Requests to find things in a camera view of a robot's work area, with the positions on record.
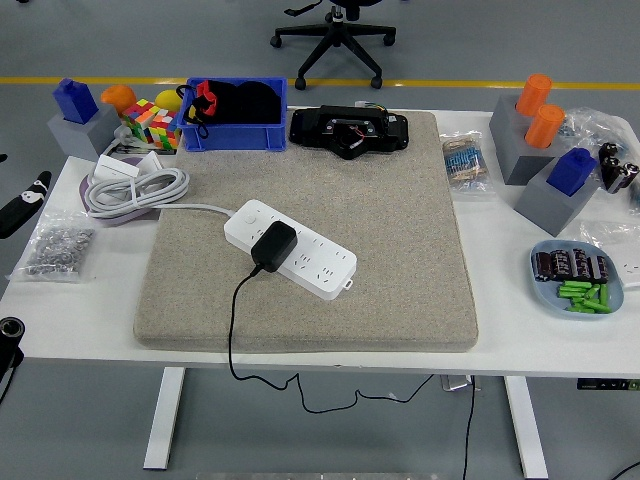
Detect black table control panel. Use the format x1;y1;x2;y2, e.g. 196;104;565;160
575;378;640;391

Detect bagged large black capacitors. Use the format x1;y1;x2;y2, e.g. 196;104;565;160
597;141;640;195

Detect multicolour puzzle cube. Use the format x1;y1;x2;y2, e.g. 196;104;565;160
121;98;182;151

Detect grey-brown mat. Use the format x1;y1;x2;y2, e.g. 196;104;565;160
132;109;479;354

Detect clear bag of metal nuts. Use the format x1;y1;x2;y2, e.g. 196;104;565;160
5;210;96;285

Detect white table leg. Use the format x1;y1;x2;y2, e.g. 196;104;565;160
502;375;550;480
143;367;187;471

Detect blue plastic bin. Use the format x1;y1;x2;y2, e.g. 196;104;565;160
178;76;289;153

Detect clear acrylic stand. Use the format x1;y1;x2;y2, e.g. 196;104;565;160
439;373;482;392

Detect grey two-hole block holder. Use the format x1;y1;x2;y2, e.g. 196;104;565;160
488;93;564;186

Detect clear bag of resistors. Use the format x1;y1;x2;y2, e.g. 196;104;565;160
438;130;497;197

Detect white coiled power cord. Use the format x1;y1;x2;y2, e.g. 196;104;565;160
83;123;236;221

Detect white box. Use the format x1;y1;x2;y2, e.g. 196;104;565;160
89;153;141;184

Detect bagged white wall socket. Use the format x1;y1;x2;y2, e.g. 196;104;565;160
578;219;640;291

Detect purple plate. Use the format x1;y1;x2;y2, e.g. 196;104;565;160
79;155;162;229

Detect black plug with cord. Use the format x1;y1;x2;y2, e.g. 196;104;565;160
227;221;435;415

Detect orange cylinder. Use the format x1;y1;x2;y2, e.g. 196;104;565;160
514;73;553;117
523;103;565;149

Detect black electronic device housing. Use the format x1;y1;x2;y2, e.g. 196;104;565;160
288;103;410;161

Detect blue bottle-shaped block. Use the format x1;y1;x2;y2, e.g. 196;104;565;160
51;78;99;125
544;146;597;197

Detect white power strip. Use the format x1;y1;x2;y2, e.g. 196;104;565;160
223;199;358;302

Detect clear bag of small parts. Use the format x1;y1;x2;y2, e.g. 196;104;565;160
554;106;634;151

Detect black office chair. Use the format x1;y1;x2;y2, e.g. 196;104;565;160
269;0;397;91

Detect grey single-hole block holder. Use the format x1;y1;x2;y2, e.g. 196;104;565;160
513;157;601;237
47;103;124;162

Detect light blue plate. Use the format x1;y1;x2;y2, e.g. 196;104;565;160
528;238;625;321

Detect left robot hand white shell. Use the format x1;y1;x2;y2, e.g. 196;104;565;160
0;153;53;240

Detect orange toy fruit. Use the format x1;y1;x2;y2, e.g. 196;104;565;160
99;84;137;116

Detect black pouch with red trim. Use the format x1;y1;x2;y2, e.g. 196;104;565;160
174;78;282;139

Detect yellow toy lemon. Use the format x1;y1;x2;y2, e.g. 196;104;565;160
153;88;184;112

